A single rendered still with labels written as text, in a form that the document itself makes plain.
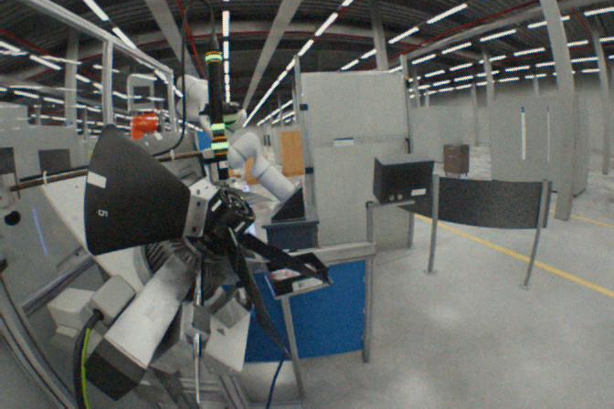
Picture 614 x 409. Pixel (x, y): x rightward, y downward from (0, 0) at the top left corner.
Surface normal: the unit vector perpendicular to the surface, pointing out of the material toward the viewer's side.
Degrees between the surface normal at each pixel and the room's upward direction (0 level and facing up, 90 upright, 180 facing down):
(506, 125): 90
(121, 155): 74
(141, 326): 50
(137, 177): 79
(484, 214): 90
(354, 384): 0
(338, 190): 90
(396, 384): 0
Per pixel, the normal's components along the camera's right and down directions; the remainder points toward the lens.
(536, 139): -0.95, 0.13
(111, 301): 0.70, -0.71
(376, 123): 0.09, 0.15
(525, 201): -0.44, 0.19
